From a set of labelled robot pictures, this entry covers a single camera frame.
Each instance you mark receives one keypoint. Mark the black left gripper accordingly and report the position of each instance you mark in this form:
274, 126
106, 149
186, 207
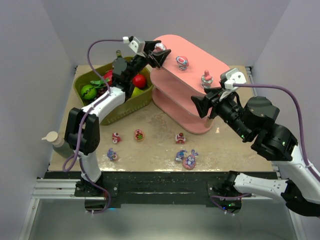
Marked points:
150, 56

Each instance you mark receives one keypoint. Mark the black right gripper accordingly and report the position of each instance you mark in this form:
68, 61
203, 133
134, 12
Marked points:
212, 102

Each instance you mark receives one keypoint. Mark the pink white figurine toy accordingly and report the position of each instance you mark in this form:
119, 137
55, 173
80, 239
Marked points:
159, 47

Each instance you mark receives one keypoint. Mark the pink hat figurine toy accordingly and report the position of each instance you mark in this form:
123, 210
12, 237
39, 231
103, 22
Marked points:
206, 80

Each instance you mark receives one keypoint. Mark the pink oval figurine toy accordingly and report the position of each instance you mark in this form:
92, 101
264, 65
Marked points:
182, 62

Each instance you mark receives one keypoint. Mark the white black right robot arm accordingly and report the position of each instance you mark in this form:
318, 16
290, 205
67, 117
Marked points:
255, 123

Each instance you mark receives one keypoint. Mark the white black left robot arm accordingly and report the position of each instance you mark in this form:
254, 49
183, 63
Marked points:
82, 131

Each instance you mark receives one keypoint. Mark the pink three-tier shelf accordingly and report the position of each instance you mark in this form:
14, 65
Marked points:
173, 87

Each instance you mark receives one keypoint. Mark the red apple toy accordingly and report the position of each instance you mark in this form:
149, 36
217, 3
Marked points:
140, 81

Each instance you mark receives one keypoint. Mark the green glass bottle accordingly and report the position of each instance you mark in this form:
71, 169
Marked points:
118, 53

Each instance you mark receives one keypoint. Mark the green pear toy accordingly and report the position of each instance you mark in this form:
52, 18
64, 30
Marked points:
136, 92

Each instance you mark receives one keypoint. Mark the red bear figurine toy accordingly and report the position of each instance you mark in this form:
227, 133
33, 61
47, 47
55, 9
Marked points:
180, 138

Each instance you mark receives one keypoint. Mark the red dragon fruit toy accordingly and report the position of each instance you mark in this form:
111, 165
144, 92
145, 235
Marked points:
101, 83

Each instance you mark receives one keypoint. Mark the blue purple bunny toy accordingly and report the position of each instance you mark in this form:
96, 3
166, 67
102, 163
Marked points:
180, 155

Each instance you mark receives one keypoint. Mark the purple bunny pink disc toy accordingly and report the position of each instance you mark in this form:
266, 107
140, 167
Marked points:
189, 162

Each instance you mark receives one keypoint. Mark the purple grape bunch toy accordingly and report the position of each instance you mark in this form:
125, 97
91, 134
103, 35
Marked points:
100, 91

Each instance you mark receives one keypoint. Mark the pink egg strawberry toy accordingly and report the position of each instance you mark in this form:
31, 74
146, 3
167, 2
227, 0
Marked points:
139, 135

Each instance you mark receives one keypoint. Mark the green lime toy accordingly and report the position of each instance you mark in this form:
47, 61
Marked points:
88, 92

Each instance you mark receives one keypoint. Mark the red white figurine toy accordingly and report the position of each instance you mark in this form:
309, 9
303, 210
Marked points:
116, 138

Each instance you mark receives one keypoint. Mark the purple elephant figurine toy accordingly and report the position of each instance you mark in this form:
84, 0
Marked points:
112, 155

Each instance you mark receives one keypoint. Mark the green soap pump bottle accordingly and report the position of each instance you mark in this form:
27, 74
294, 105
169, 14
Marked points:
59, 145

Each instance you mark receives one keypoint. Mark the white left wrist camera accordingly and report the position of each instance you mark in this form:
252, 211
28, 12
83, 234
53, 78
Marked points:
135, 44

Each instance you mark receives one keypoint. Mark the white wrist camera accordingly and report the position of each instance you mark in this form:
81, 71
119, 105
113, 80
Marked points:
228, 80
135, 44

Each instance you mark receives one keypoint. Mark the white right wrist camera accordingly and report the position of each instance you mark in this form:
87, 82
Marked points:
228, 80

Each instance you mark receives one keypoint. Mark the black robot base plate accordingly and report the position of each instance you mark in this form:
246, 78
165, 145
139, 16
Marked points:
150, 188

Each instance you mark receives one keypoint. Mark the aluminium frame rail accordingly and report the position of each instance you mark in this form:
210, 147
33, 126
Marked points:
55, 213

